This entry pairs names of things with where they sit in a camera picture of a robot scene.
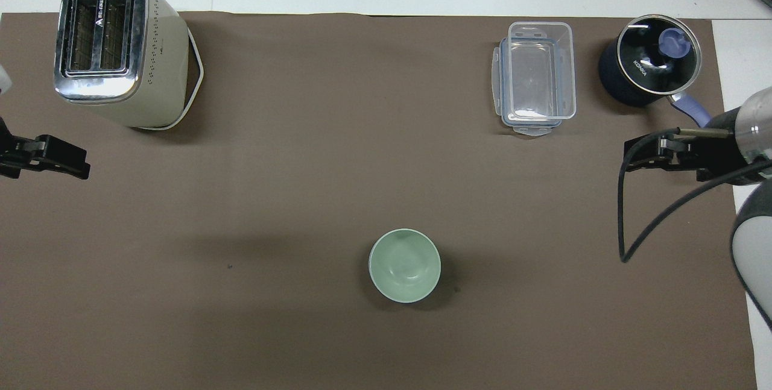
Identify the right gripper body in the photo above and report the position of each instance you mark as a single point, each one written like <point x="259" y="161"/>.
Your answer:
<point x="721" y="149"/>

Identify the green bowl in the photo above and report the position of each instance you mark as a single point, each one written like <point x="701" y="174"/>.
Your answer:
<point x="404" y="266"/>

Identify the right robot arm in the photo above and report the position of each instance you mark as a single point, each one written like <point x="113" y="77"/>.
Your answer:
<point x="751" y="251"/>

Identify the cream and chrome toaster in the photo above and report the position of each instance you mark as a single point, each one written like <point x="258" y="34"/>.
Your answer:
<point x="151" y="70"/>

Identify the glass pot lid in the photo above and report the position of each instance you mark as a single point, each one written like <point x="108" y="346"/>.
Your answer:
<point x="648" y="55"/>

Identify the clear blue-edged container lid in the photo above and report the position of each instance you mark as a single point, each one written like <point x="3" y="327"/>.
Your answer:
<point x="498" y="85"/>

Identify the dark blue pot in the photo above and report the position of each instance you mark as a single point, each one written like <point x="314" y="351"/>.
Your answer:
<point x="610" y="85"/>

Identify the clear plastic container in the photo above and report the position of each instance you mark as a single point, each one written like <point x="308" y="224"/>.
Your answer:
<point x="540" y="79"/>

